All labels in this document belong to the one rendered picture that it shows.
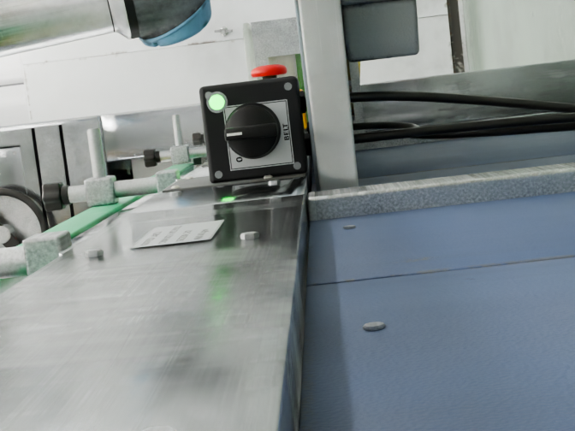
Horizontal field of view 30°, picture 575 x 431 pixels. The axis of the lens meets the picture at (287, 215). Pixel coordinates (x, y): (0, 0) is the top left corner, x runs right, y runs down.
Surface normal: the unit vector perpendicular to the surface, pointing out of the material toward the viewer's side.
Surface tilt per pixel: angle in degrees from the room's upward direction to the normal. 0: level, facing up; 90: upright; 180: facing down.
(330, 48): 90
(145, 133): 90
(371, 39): 90
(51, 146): 90
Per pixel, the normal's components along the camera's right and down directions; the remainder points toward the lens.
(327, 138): 0.01, 0.45
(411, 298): -0.11, -0.99
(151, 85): -0.03, 0.12
